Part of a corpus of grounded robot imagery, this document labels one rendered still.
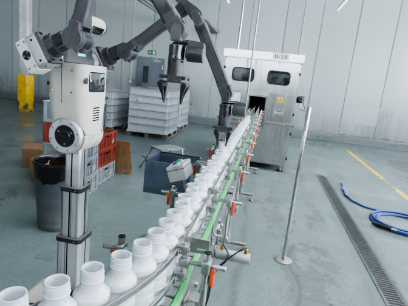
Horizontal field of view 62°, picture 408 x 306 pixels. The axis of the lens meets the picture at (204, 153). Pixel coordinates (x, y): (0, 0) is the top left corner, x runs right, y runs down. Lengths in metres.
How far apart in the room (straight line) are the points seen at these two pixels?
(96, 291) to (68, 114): 1.06
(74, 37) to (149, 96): 6.98
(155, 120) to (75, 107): 6.79
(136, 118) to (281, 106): 3.70
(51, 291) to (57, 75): 1.12
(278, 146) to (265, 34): 6.18
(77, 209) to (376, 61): 11.29
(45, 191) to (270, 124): 4.17
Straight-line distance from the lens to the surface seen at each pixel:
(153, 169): 2.23
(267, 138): 6.35
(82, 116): 1.55
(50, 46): 1.41
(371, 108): 12.25
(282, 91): 6.29
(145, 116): 8.37
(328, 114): 11.98
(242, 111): 1.62
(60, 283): 0.61
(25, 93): 11.59
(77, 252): 1.80
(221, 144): 1.67
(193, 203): 1.01
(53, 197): 3.31
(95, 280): 0.61
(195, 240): 0.90
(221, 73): 1.64
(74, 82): 1.53
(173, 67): 1.22
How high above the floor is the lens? 1.48
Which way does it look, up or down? 12 degrees down
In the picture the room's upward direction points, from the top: 6 degrees clockwise
